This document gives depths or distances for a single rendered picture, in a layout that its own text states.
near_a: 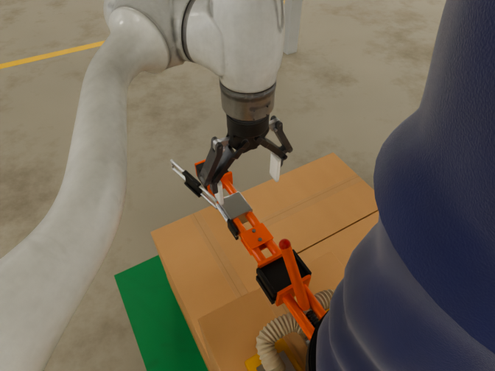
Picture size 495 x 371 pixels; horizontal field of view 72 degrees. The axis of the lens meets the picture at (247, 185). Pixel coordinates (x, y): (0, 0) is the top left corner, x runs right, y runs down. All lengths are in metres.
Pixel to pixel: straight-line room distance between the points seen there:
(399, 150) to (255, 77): 0.31
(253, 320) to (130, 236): 1.46
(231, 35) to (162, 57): 0.12
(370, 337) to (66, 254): 0.26
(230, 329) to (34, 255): 0.62
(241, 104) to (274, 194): 1.09
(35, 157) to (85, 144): 2.61
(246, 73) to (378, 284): 0.33
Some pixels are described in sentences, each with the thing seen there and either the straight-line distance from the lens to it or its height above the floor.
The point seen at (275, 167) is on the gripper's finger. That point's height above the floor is 1.25.
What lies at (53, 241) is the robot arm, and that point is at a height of 1.53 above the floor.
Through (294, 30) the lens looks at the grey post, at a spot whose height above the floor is 0.24.
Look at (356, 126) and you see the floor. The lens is 2.95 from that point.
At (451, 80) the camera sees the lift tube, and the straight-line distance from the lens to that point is 0.19.
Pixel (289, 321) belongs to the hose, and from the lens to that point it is 0.78.
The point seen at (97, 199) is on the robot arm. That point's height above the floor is 1.53.
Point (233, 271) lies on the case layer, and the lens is 1.39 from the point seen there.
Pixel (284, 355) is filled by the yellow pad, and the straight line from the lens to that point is 0.83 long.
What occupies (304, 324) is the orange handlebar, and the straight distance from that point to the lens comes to 0.73.
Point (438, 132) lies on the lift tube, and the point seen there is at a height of 1.66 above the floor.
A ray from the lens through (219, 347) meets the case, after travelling 0.87.
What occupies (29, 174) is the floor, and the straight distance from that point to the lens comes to 2.88.
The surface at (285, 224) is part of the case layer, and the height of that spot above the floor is 0.54.
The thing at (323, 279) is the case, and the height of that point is 0.94.
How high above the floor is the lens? 1.78
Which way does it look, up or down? 49 degrees down
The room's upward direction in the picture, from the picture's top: straight up
